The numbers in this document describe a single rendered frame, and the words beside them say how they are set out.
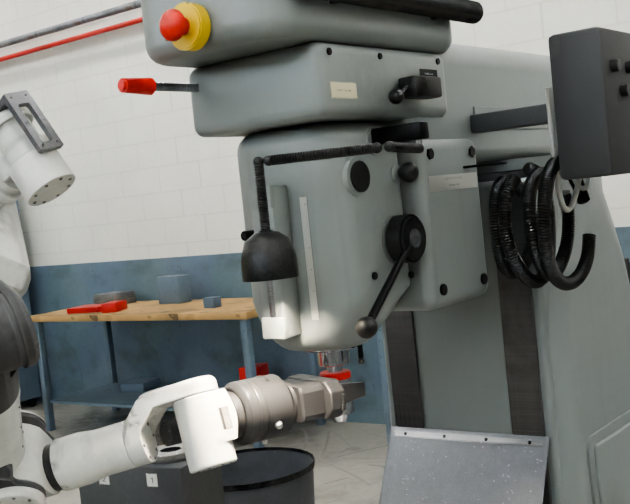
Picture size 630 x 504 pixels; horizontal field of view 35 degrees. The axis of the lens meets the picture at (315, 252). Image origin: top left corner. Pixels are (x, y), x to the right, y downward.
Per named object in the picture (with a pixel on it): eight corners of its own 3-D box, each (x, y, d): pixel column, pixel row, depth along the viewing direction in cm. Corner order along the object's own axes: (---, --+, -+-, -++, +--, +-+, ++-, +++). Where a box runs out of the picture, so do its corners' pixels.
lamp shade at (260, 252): (234, 283, 124) (229, 234, 124) (253, 277, 131) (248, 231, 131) (289, 279, 122) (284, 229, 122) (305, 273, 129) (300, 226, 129)
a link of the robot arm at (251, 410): (259, 371, 136) (186, 386, 129) (280, 448, 134) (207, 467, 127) (221, 390, 145) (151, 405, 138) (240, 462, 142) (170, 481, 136)
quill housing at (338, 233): (354, 356, 133) (329, 118, 132) (240, 354, 146) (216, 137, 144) (426, 332, 148) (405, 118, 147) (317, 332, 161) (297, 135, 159)
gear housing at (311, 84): (325, 116, 128) (317, 38, 127) (190, 139, 143) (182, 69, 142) (453, 117, 154) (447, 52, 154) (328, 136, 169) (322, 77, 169)
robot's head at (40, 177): (6, 218, 122) (54, 174, 119) (-37, 152, 123) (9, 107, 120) (38, 216, 128) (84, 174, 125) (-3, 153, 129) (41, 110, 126)
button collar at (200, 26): (203, 45, 124) (197, -3, 124) (169, 54, 127) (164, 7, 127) (214, 46, 125) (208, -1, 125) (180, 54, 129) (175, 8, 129)
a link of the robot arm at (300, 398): (343, 366, 140) (273, 381, 133) (349, 434, 141) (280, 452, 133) (292, 360, 150) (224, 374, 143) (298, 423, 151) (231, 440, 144)
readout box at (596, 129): (620, 174, 138) (606, 23, 137) (558, 180, 144) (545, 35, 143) (666, 169, 154) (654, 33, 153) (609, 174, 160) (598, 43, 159)
